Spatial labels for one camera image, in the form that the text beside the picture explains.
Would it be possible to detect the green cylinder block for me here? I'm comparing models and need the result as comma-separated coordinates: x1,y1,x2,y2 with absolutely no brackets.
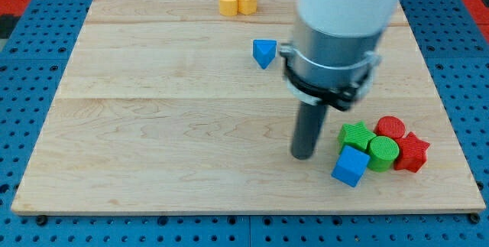
367,136,400,172

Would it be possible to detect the blue triangle block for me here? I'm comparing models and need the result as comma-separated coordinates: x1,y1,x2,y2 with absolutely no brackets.
252,39,277,70

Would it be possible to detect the green star block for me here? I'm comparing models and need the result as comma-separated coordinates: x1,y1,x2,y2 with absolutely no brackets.
337,121,377,151

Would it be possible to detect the red star block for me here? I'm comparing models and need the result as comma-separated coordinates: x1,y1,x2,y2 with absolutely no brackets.
393,132,430,173

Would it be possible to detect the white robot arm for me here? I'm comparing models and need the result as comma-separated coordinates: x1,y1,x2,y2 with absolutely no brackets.
280,0,398,160

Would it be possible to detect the yellow heart block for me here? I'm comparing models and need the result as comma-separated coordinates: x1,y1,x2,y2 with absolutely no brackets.
219,0,238,16

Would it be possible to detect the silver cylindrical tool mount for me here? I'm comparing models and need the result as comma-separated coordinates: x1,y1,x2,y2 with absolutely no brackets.
280,17,381,111

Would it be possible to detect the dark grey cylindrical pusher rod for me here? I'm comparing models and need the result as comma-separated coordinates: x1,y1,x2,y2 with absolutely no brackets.
290,102,328,160

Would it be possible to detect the yellow hexagon block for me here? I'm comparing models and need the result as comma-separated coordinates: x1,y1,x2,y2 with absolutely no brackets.
238,0,257,15

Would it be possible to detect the blue cube block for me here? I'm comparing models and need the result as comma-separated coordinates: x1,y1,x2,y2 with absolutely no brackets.
332,145,371,187

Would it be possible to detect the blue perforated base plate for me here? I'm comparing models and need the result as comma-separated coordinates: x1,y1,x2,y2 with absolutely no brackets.
1,0,488,246

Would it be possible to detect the red cylinder block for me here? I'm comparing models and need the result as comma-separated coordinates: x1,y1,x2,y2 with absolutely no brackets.
374,115,406,139

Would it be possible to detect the wooden board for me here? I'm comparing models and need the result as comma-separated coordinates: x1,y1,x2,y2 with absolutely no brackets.
11,0,486,216

